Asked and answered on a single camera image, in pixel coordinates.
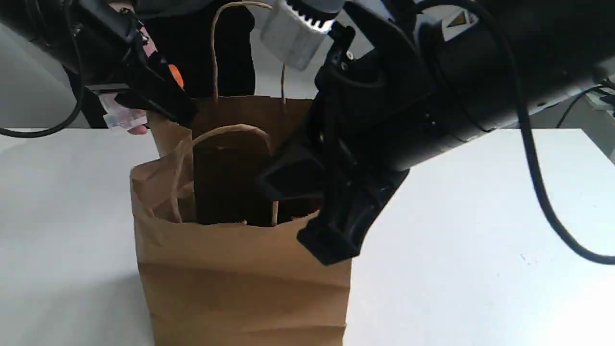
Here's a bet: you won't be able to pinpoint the white toothed gripper part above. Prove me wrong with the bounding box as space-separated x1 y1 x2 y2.
260 0 345 72

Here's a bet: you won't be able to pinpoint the black cables at right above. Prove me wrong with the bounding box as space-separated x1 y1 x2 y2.
555 79 615 129

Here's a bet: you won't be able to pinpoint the clear tube orange cap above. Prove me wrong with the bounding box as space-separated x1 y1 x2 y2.
168 64 185 89
98 93 148 131

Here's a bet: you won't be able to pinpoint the grey fabric backdrop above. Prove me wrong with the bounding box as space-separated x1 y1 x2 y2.
0 0 615 129

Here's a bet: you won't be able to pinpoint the black robot cable right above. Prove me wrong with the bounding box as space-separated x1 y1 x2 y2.
413 0 615 266

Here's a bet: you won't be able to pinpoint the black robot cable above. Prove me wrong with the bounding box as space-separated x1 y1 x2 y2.
413 0 615 266
0 0 86 139

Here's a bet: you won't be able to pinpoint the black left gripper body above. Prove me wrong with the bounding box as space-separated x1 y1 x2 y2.
307 0 462 212

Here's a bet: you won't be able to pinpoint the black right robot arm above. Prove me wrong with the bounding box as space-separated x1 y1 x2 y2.
0 0 197 127

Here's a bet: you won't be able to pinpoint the brown paper bag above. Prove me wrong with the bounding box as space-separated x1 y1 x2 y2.
130 1 352 346

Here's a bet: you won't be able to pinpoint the person's bare hand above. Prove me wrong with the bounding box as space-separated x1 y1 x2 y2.
127 124 149 135

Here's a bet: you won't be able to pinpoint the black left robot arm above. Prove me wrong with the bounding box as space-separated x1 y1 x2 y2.
256 0 614 265

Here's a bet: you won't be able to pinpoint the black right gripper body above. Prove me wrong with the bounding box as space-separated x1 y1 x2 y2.
63 0 166 97

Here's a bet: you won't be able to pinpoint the black robot cable left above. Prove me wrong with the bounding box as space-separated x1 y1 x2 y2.
0 0 86 139

